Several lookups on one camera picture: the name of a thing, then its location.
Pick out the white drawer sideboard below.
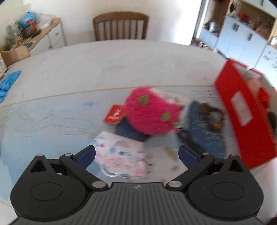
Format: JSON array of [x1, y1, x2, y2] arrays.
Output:
[[1, 17, 66, 67]]

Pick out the wooden chair behind table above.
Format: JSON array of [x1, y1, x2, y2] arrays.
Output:
[[92, 11, 149, 41]]

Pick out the floral fabric pouch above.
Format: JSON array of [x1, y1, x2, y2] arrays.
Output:
[[90, 131, 146, 179]]

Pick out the blue patterned cloth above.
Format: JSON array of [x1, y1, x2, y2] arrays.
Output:
[[178, 101, 225, 158]]

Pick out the white tall cabinet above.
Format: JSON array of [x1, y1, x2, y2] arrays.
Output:
[[199, 16, 276, 74]]

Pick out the red and white cardboard box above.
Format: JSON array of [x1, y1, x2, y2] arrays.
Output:
[[215, 59, 276, 169]]

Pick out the blue gloves on table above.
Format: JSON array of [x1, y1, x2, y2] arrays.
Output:
[[0, 70, 22, 102]]

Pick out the pink strawberry plush hat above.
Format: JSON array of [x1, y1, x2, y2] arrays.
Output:
[[124, 86, 183, 136]]

